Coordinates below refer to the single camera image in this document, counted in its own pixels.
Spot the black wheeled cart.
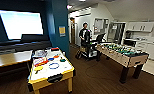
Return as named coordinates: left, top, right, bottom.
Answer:
left=76, top=41, right=102, bottom=61

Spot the green table tennis paddle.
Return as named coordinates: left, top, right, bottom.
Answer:
left=59, top=56, right=67, bottom=63

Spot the red black device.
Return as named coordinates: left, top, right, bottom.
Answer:
left=50, top=47, right=60, bottom=52

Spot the black monitor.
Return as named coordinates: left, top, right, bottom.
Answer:
left=95, top=32, right=106, bottom=44

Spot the blue bowl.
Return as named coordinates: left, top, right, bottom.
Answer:
left=47, top=57, right=55, bottom=62

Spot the stainless steel refrigerator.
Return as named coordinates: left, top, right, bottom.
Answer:
left=107, top=22, right=126, bottom=45

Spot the black cushion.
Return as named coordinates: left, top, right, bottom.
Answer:
left=21, top=33, right=49, bottom=43

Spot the yellow table tennis paddle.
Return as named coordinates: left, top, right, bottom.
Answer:
left=34, top=65, right=44, bottom=74

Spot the green foosball table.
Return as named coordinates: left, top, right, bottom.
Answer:
left=96, top=42, right=150, bottom=84

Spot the black built-in microwave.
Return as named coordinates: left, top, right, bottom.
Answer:
left=123, top=39, right=138, bottom=47

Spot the bright window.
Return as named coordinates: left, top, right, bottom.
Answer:
left=0, top=9, right=45, bottom=41

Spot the dark window bench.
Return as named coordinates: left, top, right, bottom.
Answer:
left=0, top=39, right=53, bottom=56

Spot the long wooden table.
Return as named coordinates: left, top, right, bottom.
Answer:
left=0, top=49, right=33, bottom=69

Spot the white two-door base cabinet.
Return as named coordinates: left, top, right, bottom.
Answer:
left=144, top=42, right=154, bottom=63

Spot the yellow wall sign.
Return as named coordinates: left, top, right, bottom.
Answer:
left=58, top=25, right=66, bottom=38

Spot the wall notice board with papers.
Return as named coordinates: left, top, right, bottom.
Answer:
left=93, top=17, right=109, bottom=34

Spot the black floor cable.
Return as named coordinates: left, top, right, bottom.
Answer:
left=84, top=63, right=122, bottom=83

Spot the white wall cabinet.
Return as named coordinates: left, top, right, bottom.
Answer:
left=126, top=21, right=154, bottom=33

